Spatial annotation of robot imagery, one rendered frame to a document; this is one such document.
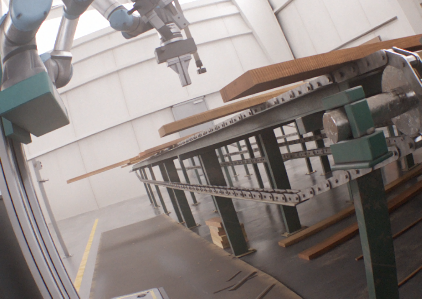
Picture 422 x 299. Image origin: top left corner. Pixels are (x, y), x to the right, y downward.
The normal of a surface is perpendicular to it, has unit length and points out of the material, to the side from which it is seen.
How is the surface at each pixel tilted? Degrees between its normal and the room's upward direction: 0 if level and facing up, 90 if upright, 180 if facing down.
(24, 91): 90
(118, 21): 90
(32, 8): 97
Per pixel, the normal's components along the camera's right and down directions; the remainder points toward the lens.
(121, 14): -0.22, 0.08
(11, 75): -0.15, -0.26
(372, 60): -0.93, 0.31
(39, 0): 0.59, -0.06
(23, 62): 0.36, -0.43
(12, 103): 0.21, -0.07
